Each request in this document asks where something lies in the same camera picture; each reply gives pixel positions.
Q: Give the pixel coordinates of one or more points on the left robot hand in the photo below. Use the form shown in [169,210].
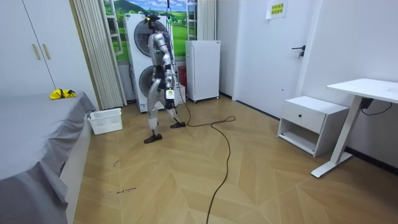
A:
[169,95]

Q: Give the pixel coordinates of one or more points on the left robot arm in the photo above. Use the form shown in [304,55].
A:
[164,56]

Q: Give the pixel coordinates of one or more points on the robot legs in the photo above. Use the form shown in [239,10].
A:
[152,99]

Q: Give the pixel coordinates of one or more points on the white washing machine tower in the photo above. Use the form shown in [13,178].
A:
[136,77]

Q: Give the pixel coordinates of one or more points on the white fridge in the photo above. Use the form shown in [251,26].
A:
[203,71]

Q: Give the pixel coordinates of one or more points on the robot body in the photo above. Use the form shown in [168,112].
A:
[157,43]

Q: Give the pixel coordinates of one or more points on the white plastic laundry basket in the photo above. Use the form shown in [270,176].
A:
[105,121]

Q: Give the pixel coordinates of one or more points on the beige pleated curtain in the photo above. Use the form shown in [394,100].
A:
[206,18]
[99,56]

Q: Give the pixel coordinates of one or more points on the white door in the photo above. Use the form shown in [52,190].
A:
[267,62]

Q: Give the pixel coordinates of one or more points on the white paper sign, yellow labels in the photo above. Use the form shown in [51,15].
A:
[276,9]

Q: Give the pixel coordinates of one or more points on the white nightstand with drawer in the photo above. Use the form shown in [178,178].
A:
[311,121]

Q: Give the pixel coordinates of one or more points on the grey bed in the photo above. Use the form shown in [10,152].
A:
[31,140]

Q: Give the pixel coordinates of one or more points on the white wardrobe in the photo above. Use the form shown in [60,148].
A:
[25,46]

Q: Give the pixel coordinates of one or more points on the white desk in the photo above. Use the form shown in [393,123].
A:
[367,88]

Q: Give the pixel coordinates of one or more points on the black power adapter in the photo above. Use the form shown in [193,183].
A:
[367,103]

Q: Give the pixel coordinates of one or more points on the green landscape wall poster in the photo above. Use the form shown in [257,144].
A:
[182,34]

